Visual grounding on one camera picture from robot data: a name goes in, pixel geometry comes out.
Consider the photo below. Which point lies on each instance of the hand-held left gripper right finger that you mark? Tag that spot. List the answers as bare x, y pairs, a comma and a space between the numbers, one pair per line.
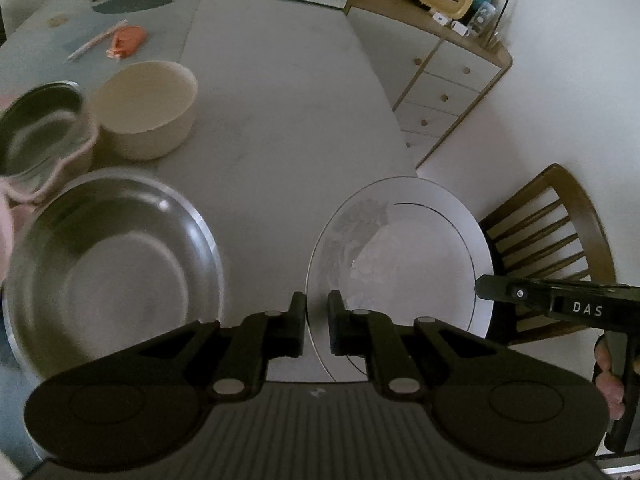
335, 320

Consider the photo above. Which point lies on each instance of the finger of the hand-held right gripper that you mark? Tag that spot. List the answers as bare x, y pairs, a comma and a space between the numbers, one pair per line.
505, 291

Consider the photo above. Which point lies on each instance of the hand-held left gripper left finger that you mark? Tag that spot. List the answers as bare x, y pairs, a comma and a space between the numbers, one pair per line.
298, 320

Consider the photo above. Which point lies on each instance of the white plate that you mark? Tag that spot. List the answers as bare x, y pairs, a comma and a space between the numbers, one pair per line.
425, 250

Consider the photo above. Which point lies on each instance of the cream bowl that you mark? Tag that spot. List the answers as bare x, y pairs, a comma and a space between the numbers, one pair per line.
145, 105

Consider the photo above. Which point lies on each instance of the person's right hand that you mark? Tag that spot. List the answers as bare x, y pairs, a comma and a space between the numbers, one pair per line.
611, 390

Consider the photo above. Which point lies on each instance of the wooden chair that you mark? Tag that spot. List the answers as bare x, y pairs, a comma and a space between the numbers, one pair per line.
575, 240

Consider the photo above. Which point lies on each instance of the large steel bowl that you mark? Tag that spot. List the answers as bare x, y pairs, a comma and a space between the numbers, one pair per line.
110, 270

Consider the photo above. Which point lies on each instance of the white drawer cabinet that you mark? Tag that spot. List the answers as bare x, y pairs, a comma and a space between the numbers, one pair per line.
450, 85

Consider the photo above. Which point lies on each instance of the reed stick holder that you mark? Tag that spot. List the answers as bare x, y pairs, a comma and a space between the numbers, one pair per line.
496, 30

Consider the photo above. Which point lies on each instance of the small white device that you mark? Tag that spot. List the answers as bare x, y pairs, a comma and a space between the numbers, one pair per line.
461, 28
440, 18

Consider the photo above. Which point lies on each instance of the clear plastic box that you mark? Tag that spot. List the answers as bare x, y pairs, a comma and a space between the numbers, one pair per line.
482, 16

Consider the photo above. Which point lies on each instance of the small steel bowl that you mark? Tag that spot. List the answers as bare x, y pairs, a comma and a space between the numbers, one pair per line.
40, 125

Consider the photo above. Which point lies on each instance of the grey printed table mat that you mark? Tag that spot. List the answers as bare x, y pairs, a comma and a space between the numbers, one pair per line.
75, 25

